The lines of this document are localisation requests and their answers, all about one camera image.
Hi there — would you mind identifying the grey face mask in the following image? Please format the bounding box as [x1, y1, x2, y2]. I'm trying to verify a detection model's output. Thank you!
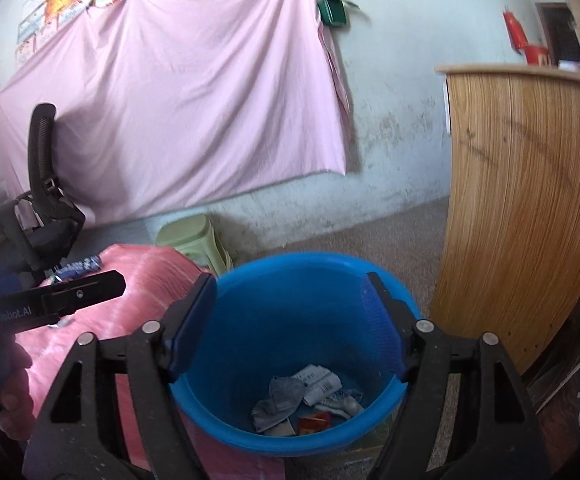
[251, 375, 307, 433]

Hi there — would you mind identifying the green hanging box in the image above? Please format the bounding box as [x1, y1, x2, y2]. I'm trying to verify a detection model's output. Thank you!
[317, 0, 361, 27]

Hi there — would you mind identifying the red hanging pouch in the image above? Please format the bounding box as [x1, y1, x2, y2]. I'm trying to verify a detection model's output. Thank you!
[502, 7, 530, 52]

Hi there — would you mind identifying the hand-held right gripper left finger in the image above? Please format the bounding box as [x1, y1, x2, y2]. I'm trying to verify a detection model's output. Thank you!
[34, 274, 218, 480]

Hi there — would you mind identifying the wooden cabinet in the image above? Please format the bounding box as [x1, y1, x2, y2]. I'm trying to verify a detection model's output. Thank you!
[429, 62, 580, 376]

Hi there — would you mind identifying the pink checked blanket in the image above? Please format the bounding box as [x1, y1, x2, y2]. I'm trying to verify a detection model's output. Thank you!
[15, 243, 286, 480]

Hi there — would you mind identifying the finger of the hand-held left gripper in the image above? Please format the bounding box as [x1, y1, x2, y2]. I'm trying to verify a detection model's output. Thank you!
[35, 270, 127, 322]

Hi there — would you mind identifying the dark wooden frame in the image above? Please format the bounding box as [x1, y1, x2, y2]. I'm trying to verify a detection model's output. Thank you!
[535, 2, 580, 66]

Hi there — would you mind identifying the green plastic stool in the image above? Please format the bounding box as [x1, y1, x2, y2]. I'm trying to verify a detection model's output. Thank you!
[155, 214, 233, 276]

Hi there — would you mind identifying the black office chair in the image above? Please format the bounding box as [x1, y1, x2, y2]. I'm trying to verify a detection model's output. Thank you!
[0, 103, 87, 281]

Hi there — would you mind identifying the blue plastic bucket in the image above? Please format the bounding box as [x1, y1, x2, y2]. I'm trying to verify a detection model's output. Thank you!
[167, 252, 423, 458]

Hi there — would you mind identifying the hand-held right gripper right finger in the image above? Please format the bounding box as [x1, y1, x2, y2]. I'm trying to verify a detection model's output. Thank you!
[360, 271, 551, 480]

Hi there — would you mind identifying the white wrapper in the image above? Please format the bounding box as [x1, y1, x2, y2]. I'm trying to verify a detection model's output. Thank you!
[315, 392, 363, 418]

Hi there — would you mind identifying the pink wall sheet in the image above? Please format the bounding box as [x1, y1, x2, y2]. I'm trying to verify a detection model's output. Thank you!
[0, 0, 356, 226]

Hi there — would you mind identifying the person's left hand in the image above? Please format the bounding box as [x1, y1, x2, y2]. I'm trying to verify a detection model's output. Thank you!
[0, 355, 37, 442]

